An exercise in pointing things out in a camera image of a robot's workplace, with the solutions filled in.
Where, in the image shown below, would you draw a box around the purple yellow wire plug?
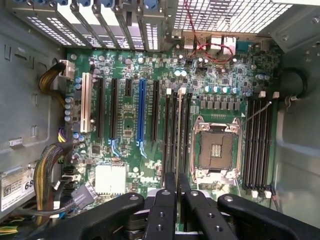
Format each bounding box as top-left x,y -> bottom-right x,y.
57,127 -> 69,144

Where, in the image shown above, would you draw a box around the power supply with label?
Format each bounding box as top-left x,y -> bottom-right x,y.
0,163 -> 36,214

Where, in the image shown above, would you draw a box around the yellow black power cable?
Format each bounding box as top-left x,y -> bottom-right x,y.
38,59 -> 76,108

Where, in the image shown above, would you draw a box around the green Dell motherboard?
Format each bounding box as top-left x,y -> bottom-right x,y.
62,46 -> 283,233

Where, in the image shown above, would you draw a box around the RAM memory stick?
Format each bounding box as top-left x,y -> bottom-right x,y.
176,92 -> 187,176

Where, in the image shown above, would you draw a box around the short black expansion slot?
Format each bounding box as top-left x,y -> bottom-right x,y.
124,79 -> 133,97

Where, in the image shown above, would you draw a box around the long black expansion slot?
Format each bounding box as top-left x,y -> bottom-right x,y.
95,77 -> 106,140
150,80 -> 161,142
109,77 -> 119,140

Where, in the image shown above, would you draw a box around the multicolour wire bundle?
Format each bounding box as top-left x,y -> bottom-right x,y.
32,143 -> 74,226

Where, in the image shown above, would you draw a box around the silver rear port block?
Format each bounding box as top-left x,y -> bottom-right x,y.
209,34 -> 224,55
222,34 -> 237,55

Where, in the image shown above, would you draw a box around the black RAM slot white clips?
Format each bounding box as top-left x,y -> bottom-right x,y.
262,91 -> 280,199
162,87 -> 173,180
249,90 -> 267,199

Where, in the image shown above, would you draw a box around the thin metal locking lever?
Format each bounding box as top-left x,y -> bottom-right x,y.
242,100 -> 273,124

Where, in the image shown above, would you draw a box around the grey cable connector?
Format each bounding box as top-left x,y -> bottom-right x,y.
70,184 -> 99,209

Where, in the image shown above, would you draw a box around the twisted red black wire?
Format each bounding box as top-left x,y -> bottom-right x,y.
183,0 -> 237,64

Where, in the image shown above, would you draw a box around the silver CPU socket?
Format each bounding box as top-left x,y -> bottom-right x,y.
191,115 -> 244,185

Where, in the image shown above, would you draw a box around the grey metal PC case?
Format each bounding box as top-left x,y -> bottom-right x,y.
0,0 -> 320,240

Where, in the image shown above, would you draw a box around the silver chipset heat sink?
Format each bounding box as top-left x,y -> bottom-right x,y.
94,163 -> 127,196

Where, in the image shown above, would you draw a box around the blue expansion slot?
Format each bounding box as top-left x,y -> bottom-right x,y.
136,78 -> 147,144

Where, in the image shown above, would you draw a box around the white expansion slot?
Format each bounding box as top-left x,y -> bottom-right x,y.
80,72 -> 93,134

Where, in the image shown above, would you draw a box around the metal slot cover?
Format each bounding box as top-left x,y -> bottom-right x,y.
56,3 -> 101,49
136,14 -> 161,51

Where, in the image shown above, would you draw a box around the thick black cable loop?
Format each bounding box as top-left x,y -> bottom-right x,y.
275,67 -> 309,102

